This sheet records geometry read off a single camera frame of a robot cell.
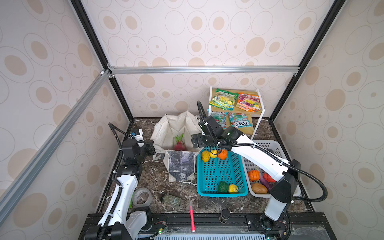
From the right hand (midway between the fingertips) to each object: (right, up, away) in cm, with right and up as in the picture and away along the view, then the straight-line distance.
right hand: (199, 137), depth 77 cm
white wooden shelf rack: (+22, +14, 0) cm, 26 cm away
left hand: (-23, 0, +2) cm, 23 cm away
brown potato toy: (+31, -27, 0) cm, 41 cm away
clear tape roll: (-32, -29, +5) cm, 44 cm away
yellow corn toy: (+4, -12, +15) cm, 20 cm away
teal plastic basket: (+20, -21, +15) cm, 33 cm away
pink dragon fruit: (-12, -6, +20) cm, 24 cm away
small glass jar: (-14, -33, +1) cm, 36 cm away
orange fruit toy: (+16, -12, +17) cm, 26 cm away
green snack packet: (+13, +20, +1) cm, 24 cm away
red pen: (-4, -41, -3) cm, 41 cm away
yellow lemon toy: (+10, -10, +16) cm, 21 cm away
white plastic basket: (+47, -6, +16) cm, 50 cm away
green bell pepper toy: (+13, -27, +2) cm, 30 cm away
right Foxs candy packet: (+26, +10, +17) cm, 33 cm away
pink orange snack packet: (+27, +18, +1) cm, 32 cm away
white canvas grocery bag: (-9, -14, -1) cm, 17 cm away
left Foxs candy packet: (+14, +12, +18) cm, 26 cm away
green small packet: (-36, -36, +2) cm, 51 cm away
